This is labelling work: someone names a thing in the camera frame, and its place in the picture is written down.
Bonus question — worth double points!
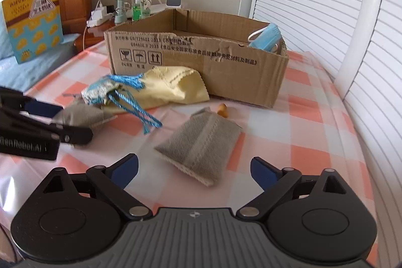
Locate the green tube bottle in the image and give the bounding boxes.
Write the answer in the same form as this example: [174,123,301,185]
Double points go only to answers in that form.
[140,0,151,19]

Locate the white louvered wardrobe doors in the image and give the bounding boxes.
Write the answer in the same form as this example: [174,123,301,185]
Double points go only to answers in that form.
[238,0,401,267]

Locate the blue bed sheet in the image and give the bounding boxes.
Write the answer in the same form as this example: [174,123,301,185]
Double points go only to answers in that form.
[0,10,80,92]

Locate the grey sachet bag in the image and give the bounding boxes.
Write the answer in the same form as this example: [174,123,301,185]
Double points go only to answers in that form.
[52,103,117,131]
[155,108,242,186]

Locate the yellow cleaning cloth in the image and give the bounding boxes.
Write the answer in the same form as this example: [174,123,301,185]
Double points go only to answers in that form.
[100,65,211,115]

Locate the green small bottle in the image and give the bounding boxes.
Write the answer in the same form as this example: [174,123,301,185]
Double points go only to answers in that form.
[131,1,141,21]

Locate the yellow blue paper bag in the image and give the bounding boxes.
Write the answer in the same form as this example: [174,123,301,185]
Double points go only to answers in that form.
[1,0,63,64]

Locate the blue drawstring pouch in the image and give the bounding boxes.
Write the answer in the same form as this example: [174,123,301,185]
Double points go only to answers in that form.
[70,74,162,134]

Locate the cardboard box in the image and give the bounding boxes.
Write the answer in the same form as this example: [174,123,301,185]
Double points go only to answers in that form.
[104,9,289,108]

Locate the white power strip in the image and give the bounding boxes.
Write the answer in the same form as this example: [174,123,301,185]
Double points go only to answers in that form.
[86,0,113,28]

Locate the wooden nightstand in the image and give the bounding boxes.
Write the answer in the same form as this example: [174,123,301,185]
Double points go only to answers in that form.
[74,18,115,52]

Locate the small orange earplug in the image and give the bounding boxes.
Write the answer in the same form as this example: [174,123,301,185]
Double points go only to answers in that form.
[217,103,229,118]

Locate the white charging cable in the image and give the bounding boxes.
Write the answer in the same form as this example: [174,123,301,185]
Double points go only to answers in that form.
[82,23,91,50]

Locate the pink checkered tablecloth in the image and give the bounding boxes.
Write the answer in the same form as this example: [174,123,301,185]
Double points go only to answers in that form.
[1,42,375,227]

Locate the blue surgical face mask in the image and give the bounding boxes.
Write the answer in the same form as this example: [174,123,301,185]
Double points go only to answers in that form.
[247,23,282,52]

